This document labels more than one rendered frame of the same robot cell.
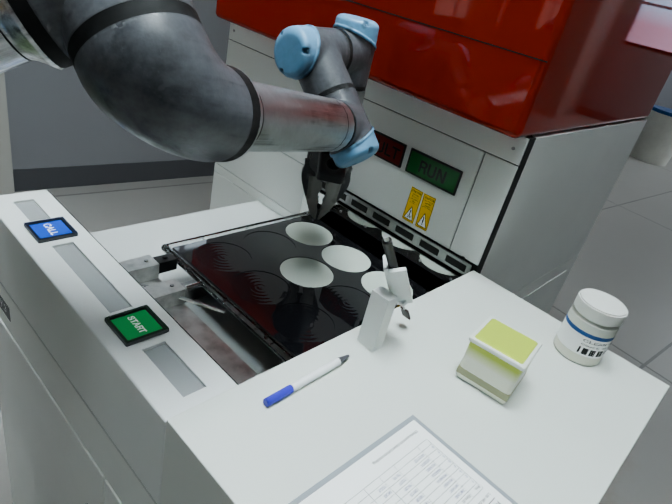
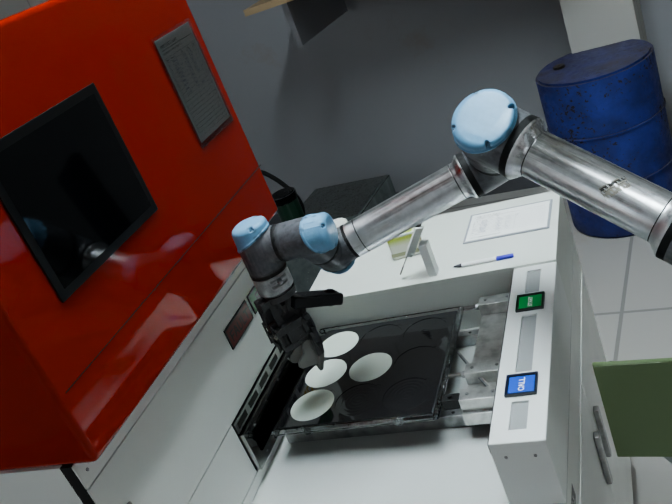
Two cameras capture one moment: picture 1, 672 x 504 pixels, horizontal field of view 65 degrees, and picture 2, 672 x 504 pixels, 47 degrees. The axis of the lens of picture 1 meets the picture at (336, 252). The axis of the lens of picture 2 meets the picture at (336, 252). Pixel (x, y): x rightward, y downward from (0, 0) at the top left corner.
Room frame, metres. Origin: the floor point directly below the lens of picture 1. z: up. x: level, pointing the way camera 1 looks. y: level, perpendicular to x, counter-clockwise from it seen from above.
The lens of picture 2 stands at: (1.08, 1.45, 1.81)
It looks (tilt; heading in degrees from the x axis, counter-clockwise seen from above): 24 degrees down; 259
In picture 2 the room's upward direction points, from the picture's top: 23 degrees counter-clockwise
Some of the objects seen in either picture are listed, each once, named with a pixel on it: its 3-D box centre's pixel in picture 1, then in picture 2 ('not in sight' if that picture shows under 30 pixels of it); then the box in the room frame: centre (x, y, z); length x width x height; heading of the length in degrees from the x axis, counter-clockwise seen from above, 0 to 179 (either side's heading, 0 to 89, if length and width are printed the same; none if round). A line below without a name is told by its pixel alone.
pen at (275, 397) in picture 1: (310, 377); (483, 261); (0.48, -0.01, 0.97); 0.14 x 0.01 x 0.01; 144
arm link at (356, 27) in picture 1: (350, 52); (259, 247); (0.94, 0.06, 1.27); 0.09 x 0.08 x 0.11; 147
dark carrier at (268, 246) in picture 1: (306, 272); (370, 367); (0.82, 0.04, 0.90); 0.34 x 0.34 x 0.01; 52
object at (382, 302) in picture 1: (389, 300); (418, 250); (0.59, -0.08, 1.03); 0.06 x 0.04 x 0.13; 142
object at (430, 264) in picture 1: (372, 245); (284, 384); (1.00, -0.07, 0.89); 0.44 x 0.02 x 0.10; 52
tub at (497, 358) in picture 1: (497, 359); (404, 239); (0.56, -0.24, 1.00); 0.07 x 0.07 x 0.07; 60
